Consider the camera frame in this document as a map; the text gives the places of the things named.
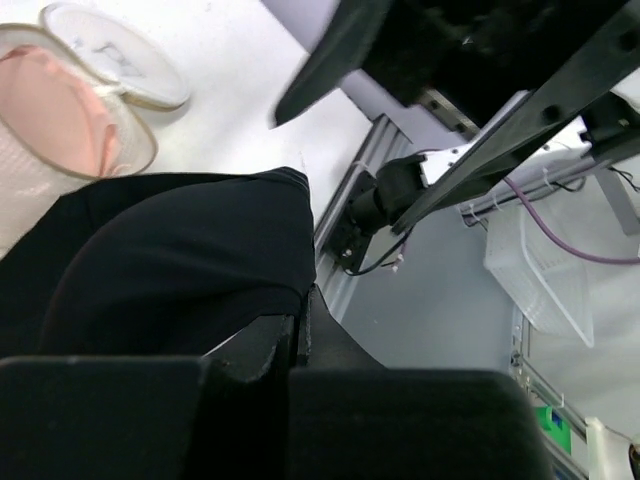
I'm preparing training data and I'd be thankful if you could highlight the black cloth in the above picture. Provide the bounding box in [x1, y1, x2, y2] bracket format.
[1, 167, 316, 357]

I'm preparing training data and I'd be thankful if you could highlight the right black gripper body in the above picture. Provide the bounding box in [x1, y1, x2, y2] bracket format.
[359, 0, 640, 166]

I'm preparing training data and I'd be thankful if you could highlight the green tape roll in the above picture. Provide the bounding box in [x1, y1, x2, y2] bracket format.
[534, 406, 572, 454]

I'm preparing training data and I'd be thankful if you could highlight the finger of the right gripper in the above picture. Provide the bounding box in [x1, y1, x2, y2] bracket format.
[273, 1, 393, 127]
[392, 1, 639, 234]

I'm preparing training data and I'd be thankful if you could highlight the white mesh laundry bag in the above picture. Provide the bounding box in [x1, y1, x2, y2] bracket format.
[1, 2, 190, 253]

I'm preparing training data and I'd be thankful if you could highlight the clear plastic bin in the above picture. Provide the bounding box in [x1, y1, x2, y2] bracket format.
[484, 205, 594, 348]

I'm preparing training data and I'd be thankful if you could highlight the aluminium mounting rail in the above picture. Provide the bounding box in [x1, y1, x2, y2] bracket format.
[315, 115, 422, 321]

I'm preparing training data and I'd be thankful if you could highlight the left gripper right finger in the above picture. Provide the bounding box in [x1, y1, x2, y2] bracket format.
[297, 284, 384, 370]

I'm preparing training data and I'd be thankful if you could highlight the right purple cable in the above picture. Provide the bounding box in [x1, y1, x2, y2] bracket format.
[502, 174, 640, 264]

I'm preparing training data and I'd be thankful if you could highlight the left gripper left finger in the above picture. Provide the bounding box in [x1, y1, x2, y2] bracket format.
[199, 316, 295, 479]

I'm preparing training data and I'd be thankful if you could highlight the pink beige bra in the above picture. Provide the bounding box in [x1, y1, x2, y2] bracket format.
[1, 45, 121, 177]

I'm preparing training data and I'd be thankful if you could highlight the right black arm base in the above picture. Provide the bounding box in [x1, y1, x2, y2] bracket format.
[331, 171, 384, 272]

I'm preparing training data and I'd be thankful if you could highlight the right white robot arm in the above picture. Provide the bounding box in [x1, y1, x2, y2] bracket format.
[274, 1, 639, 233]

